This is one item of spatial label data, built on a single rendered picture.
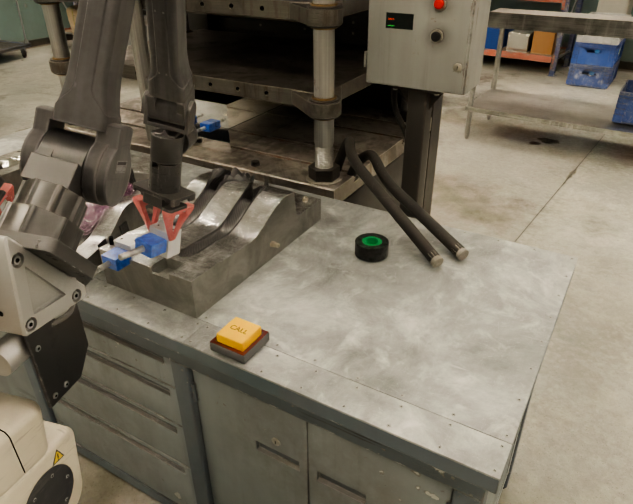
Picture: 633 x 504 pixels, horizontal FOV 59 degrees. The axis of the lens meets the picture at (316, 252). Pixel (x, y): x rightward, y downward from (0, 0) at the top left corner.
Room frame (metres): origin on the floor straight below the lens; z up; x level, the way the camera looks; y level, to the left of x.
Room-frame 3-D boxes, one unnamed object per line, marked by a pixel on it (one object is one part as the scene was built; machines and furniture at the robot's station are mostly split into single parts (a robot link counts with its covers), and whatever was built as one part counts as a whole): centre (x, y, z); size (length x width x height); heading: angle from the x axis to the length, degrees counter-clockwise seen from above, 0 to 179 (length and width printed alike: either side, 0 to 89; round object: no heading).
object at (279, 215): (1.17, 0.23, 0.87); 0.50 x 0.26 x 0.14; 149
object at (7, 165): (1.57, 0.93, 0.84); 0.20 x 0.15 x 0.07; 149
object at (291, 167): (2.23, 0.29, 0.76); 1.30 x 0.84 x 0.07; 59
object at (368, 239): (1.14, -0.13, 0.82); 0.08 x 0.08 x 0.04
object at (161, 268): (0.95, 0.30, 0.87); 0.05 x 0.05 x 0.04; 59
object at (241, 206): (1.16, 0.24, 0.92); 0.35 x 0.16 x 0.09; 149
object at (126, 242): (0.97, 0.42, 0.89); 0.13 x 0.05 x 0.05; 149
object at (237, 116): (2.14, 0.28, 0.87); 0.50 x 0.27 x 0.17; 149
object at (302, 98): (2.23, 0.27, 0.96); 1.29 x 0.83 x 0.18; 59
